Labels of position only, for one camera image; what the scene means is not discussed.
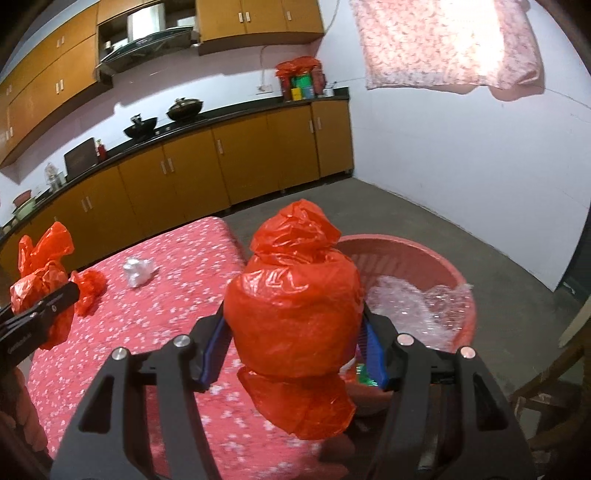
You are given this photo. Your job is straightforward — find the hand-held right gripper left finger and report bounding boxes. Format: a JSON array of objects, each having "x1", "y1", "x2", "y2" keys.
[{"x1": 50, "y1": 310, "x2": 238, "y2": 480}]

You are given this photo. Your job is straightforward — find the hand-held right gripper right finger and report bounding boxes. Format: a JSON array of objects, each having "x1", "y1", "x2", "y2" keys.
[{"x1": 361, "y1": 307, "x2": 539, "y2": 480}]

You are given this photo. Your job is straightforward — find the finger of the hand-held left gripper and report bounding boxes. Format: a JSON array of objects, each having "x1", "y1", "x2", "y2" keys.
[
  {"x1": 0, "y1": 316, "x2": 58, "y2": 370},
  {"x1": 0, "y1": 281, "x2": 80, "y2": 333}
]

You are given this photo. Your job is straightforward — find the red plastic bag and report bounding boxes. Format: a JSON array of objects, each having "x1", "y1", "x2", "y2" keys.
[
  {"x1": 69, "y1": 270, "x2": 108, "y2": 317},
  {"x1": 223, "y1": 199, "x2": 365, "y2": 440},
  {"x1": 10, "y1": 222, "x2": 77, "y2": 350}
]

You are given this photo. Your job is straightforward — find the large bubble wrap sheet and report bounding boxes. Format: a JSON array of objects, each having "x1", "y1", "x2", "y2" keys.
[{"x1": 362, "y1": 276, "x2": 432, "y2": 347}]

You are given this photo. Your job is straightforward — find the red plastic basket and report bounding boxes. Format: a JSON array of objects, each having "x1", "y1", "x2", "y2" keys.
[{"x1": 318, "y1": 234, "x2": 477, "y2": 416}]

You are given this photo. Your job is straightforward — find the red floral tablecloth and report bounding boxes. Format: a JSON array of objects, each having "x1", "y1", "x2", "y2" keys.
[{"x1": 27, "y1": 217, "x2": 356, "y2": 480}]

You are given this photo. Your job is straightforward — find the small bubble wrap piece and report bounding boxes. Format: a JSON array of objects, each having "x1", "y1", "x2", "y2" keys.
[{"x1": 422, "y1": 282, "x2": 475, "y2": 349}]

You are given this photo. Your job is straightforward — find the crumpled clear plastic wrap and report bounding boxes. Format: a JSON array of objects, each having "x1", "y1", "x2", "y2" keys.
[{"x1": 122, "y1": 258, "x2": 155, "y2": 289}]

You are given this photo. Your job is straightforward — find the glass jar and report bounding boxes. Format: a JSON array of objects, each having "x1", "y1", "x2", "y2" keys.
[{"x1": 44, "y1": 162, "x2": 65, "y2": 191}]

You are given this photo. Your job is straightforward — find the black cutting board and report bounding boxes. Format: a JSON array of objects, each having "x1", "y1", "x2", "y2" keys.
[{"x1": 64, "y1": 137, "x2": 99, "y2": 178}]

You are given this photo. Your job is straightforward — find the wooden chair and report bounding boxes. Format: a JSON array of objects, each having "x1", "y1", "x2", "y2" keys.
[{"x1": 508, "y1": 342, "x2": 591, "y2": 453}]

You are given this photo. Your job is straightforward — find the wooden lower kitchen cabinets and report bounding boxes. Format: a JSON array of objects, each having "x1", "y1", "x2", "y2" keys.
[{"x1": 0, "y1": 99, "x2": 355, "y2": 273}]

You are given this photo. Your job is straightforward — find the wooden kitchen cabinets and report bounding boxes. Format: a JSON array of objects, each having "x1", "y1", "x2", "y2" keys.
[
  {"x1": 196, "y1": 0, "x2": 325, "y2": 56},
  {"x1": 0, "y1": 0, "x2": 100, "y2": 169},
  {"x1": 0, "y1": 99, "x2": 355, "y2": 273}
]

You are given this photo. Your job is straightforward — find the wooden upper kitchen cabinets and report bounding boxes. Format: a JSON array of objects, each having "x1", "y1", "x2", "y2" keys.
[
  {"x1": 196, "y1": 0, "x2": 325, "y2": 56},
  {"x1": 0, "y1": 0, "x2": 100, "y2": 169}
]

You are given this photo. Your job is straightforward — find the black wok with lid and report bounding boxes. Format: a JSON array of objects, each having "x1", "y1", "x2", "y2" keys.
[{"x1": 166, "y1": 97, "x2": 205, "y2": 121}]

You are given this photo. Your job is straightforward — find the black kitchen countertop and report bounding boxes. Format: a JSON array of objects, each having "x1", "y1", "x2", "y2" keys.
[{"x1": 0, "y1": 88, "x2": 349, "y2": 241}]

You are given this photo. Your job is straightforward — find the range hood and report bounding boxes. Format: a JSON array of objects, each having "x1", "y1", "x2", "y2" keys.
[{"x1": 95, "y1": 2, "x2": 200, "y2": 84}]

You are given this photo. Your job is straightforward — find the green box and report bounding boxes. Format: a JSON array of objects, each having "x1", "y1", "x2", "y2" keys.
[{"x1": 291, "y1": 76, "x2": 315, "y2": 100}]

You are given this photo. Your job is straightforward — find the red bag bundle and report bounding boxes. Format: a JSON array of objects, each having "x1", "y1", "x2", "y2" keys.
[{"x1": 276, "y1": 56, "x2": 324, "y2": 101}]

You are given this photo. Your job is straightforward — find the floral hanging cloth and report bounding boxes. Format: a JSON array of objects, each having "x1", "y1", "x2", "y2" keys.
[{"x1": 348, "y1": 0, "x2": 544, "y2": 103}]

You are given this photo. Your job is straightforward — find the black wok with handle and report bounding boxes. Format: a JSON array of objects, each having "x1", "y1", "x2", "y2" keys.
[{"x1": 122, "y1": 114, "x2": 158, "y2": 139}]

